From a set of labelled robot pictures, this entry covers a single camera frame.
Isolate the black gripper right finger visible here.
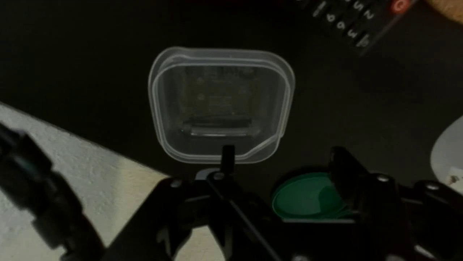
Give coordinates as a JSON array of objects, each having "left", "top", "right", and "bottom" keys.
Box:
[{"left": 284, "top": 145, "right": 463, "bottom": 261}]

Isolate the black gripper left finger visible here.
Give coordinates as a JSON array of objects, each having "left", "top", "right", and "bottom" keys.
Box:
[{"left": 103, "top": 143, "right": 287, "bottom": 261}]

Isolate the small clear plastic container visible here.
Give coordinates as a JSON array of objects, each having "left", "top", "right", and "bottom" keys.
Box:
[{"left": 146, "top": 45, "right": 297, "bottom": 165}]

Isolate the green round lid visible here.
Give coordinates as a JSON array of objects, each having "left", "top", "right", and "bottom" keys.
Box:
[{"left": 271, "top": 171, "right": 359, "bottom": 222}]

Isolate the black remote control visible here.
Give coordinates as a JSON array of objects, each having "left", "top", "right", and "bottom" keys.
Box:
[{"left": 295, "top": 0, "right": 420, "bottom": 55}]

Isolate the round cork mat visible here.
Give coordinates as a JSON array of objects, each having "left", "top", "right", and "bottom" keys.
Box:
[{"left": 426, "top": 0, "right": 463, "bottom": 26}]

